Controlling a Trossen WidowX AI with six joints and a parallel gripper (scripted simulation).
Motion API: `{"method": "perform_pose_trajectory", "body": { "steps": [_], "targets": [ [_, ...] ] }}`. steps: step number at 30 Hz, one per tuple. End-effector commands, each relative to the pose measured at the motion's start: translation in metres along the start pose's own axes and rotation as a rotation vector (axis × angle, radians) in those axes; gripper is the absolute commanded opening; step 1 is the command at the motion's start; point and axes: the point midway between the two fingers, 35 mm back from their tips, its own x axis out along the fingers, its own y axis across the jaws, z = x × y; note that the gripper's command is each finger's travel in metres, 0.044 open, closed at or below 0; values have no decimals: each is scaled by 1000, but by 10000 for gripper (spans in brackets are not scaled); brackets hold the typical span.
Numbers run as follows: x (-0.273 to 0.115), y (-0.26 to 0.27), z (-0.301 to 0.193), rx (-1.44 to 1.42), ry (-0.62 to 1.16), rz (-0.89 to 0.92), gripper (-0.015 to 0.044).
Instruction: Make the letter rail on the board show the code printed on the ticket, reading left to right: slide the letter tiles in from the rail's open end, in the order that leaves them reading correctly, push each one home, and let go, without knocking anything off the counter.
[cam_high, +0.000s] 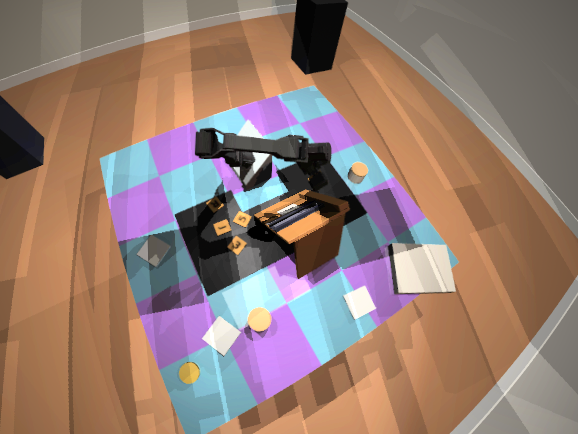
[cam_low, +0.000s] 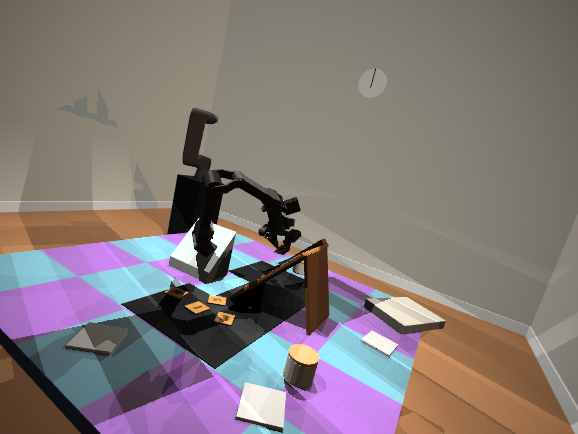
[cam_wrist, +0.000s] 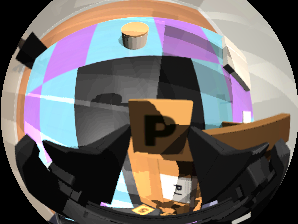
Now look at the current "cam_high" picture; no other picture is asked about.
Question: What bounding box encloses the yellow round disc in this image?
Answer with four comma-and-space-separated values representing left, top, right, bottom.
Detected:
179, 362, 200, 384

